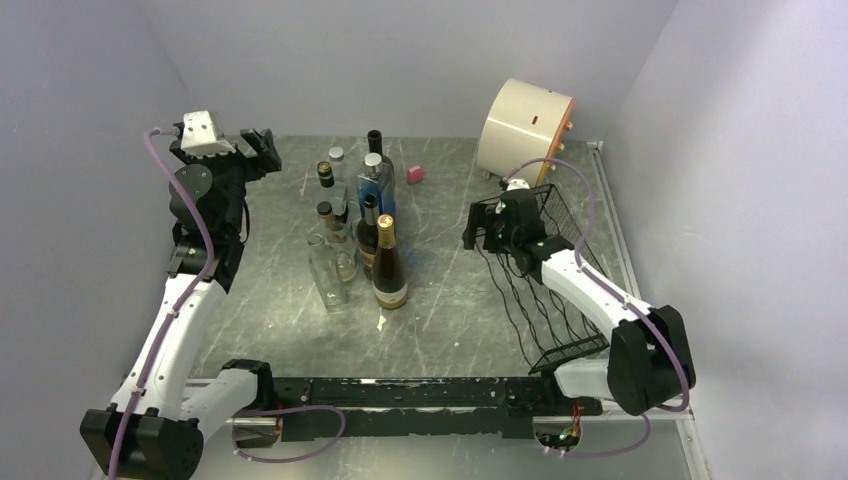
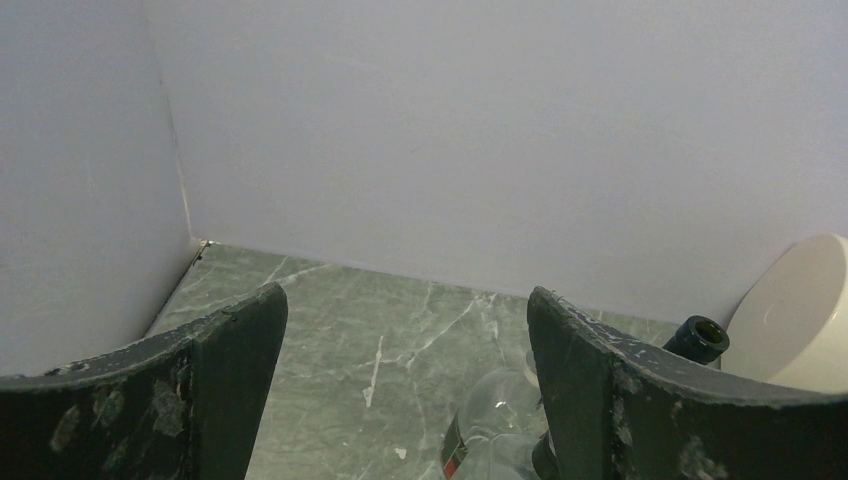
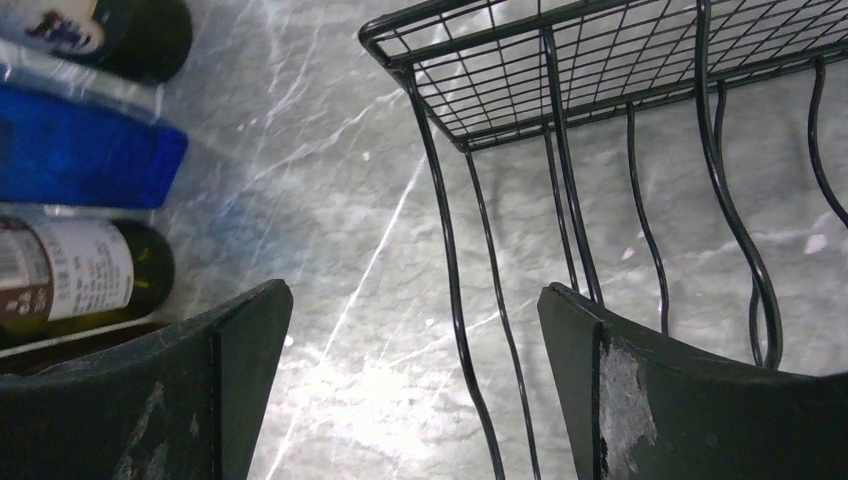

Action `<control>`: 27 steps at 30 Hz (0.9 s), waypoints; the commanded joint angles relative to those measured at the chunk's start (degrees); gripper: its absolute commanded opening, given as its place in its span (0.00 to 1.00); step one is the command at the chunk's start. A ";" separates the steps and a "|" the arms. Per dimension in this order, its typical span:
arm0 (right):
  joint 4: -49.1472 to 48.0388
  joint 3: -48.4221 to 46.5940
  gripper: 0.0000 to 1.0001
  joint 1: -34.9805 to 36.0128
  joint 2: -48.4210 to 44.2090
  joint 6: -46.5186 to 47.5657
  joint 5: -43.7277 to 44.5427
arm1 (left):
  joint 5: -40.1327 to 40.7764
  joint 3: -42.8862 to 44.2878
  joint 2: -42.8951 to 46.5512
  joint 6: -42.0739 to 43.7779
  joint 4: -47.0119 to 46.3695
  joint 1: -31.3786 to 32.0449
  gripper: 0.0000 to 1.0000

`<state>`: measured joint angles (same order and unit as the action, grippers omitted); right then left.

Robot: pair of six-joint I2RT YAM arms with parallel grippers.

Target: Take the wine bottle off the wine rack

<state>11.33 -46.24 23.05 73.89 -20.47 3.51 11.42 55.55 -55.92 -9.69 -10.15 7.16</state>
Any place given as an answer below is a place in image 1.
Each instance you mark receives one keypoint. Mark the brown bottle gold foil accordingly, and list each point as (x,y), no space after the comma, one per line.
(389,280)

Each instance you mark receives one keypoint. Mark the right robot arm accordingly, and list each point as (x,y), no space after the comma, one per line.
(635,354)

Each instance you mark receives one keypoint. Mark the dark bottle brown label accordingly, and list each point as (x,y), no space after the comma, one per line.
(367,233)

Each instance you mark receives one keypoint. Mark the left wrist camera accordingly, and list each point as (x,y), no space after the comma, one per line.
(203,136)

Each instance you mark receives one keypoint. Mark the black base frame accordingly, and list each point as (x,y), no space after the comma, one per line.
(434,406)

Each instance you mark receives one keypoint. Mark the clear plain bottle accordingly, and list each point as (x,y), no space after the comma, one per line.
(323,268)

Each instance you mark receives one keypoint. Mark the blue square bottle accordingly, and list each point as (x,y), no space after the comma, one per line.
(376,176)

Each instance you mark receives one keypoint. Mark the cream cylindrical container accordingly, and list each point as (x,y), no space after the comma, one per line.
(524,122)

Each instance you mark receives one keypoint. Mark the green wine bottle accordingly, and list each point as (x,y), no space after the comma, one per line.
(375,145)

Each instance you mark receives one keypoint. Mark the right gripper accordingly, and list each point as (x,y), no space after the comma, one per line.
(484,215)

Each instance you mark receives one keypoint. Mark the clear bottle silver cap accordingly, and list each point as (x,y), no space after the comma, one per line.
(345,168)

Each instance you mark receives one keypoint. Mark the clear bottle gold label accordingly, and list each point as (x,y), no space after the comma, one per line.
(333,191)

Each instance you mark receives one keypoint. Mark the black wire wine rack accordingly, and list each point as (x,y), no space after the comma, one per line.
(550,330)

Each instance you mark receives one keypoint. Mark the pink eraser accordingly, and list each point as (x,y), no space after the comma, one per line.
(415,175)

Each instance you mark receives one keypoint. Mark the clear bottle white label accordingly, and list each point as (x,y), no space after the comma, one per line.
(338,237)

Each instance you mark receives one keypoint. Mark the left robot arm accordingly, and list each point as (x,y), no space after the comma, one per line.
(152,428)

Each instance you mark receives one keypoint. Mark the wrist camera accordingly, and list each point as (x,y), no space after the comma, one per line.
(516,184)
(203,136)

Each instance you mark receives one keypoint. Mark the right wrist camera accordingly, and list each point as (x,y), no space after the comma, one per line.
(516,184)

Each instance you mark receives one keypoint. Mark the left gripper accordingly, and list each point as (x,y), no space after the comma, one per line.
(265,159)

